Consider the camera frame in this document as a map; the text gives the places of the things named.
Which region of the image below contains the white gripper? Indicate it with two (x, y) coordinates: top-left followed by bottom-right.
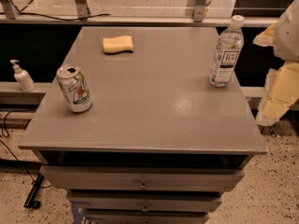
(253, 0), (299, 126)

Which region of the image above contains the clear plastic water bottle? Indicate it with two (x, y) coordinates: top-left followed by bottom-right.
(209, 15), (245, 88)

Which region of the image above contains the white green 7up can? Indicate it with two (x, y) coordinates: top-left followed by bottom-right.
(56, 65), (92, 113)

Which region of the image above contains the white pump dispenser bottle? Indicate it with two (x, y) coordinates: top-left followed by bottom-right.
(10, 60), (36, 91)

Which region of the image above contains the grey drawer cabinet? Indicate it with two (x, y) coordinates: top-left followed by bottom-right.
(21, 27), (266, 224)

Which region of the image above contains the yellow sponge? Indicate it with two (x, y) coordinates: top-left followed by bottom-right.
(103, 35), (134, 54)

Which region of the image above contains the black floor cable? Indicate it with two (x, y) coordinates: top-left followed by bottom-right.
(0, 108), (54, 189)

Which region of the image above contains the black cable on ledge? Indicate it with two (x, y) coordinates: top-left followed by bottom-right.
(0, 12), (112, 21)

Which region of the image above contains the black floor bracket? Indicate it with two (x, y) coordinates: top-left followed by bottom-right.
(23, 174), (44, 209)

